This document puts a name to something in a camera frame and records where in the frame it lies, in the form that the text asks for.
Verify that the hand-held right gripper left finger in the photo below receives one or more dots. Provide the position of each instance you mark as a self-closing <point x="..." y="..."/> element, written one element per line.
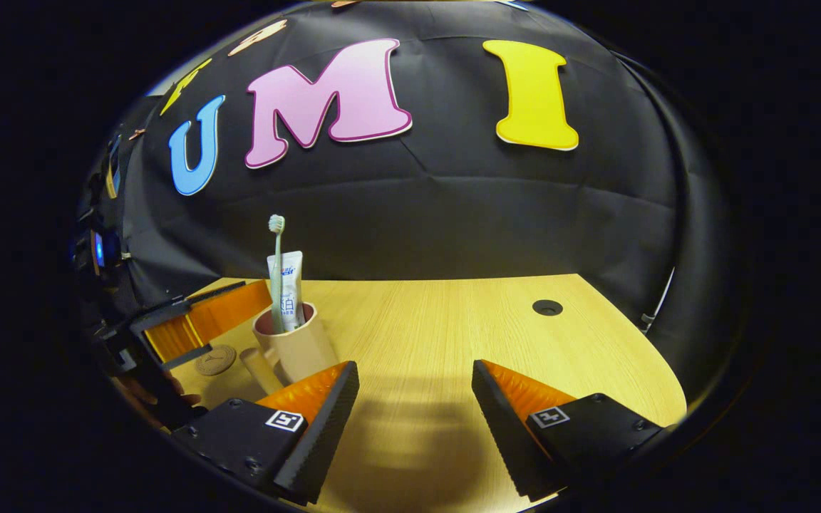
<point x="325" y="427"/>

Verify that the round brown coaster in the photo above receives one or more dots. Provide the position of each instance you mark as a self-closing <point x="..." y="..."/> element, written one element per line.
<point x="215" y="360"/>

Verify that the black backdrop cloth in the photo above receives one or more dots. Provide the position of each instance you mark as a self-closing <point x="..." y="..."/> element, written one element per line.
<point x="453" y="214"/>

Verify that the wooden desktop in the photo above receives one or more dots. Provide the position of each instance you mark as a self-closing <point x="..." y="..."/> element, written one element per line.
<point x="439" y="335"/>

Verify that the white toothpaste tube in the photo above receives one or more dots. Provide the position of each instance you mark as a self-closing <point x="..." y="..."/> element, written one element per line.
<point x="291" y="285"/>

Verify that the beige cup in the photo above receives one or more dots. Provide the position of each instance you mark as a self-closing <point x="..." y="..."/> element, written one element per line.
<point x="303" y="353"/>

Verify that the red cloth clip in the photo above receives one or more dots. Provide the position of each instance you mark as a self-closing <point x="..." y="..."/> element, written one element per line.
<point x="137" y="133"/>

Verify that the pale green toothbrush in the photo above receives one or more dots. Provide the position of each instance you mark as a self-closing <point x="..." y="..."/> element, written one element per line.
<point x="277" y="271"/>

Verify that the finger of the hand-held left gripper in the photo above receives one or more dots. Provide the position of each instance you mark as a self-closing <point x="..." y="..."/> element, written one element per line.
<point x="232" y="310"/>
<point x="168" y="338"/>

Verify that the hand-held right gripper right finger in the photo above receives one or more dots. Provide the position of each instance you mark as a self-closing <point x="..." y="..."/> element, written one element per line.
<point x="499" y="427"/>

